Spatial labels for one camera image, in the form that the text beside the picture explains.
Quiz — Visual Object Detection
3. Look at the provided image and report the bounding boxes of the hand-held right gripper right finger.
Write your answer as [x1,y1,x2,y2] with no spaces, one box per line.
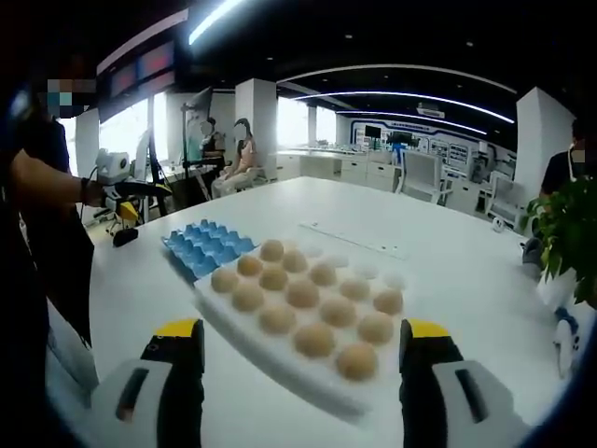
[398,318,531,448]

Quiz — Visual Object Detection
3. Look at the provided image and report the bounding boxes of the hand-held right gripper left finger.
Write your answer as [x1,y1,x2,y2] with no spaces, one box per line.
[94,318,207,448]

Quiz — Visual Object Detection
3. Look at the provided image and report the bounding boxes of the white egg tray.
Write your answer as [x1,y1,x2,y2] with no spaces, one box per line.
[192,240,412,417]

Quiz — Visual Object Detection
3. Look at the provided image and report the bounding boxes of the blue egg tray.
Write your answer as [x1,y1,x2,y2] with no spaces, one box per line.
[160,217,260,284]

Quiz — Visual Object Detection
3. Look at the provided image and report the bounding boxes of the group of brown eggs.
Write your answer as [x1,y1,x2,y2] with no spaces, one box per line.
[210,238,405,383]

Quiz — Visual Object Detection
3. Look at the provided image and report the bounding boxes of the small black object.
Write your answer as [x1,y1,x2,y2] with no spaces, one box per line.
[112,227,140,248]

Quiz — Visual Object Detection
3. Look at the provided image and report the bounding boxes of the white table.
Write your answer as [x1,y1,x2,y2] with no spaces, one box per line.
[87,175,563,448]

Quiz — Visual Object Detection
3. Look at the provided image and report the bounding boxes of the hanging display screen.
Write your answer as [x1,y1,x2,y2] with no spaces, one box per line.
[96,39,179,123]

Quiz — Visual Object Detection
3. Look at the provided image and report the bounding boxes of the person in dark clothes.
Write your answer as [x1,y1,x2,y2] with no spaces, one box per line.
[0,111,97,421]

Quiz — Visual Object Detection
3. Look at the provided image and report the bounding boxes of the person's light jeans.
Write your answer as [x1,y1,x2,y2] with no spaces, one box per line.
[45,301,101,410]

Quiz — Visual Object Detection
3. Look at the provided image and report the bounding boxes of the blue and white toy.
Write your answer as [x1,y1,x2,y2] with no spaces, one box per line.
[552,305,585,380]

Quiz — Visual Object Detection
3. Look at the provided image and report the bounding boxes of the white plant pot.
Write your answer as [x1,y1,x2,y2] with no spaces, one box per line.
[535,268,597,323]

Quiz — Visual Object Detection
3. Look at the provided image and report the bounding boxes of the grey object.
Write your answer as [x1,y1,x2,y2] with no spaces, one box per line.
[520,236,546,280]

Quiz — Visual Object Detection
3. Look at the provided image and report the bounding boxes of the ceiling light strip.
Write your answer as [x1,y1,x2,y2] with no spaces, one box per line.
[187,0,246,47]

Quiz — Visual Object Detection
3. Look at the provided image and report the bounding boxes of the white office chair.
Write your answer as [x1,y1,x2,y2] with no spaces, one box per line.
[399,151,445,205]
[486,171,524,221]

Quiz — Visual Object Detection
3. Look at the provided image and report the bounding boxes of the white cabinet counter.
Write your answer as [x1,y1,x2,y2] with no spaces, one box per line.
[276,147,403,193]

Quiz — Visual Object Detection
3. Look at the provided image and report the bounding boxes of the green potted plant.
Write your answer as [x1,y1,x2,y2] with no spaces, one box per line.
[520,175,597,310]

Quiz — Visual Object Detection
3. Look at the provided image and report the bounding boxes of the ceiling air conditioner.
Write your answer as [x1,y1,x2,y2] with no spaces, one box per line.
[416,102,448,119]

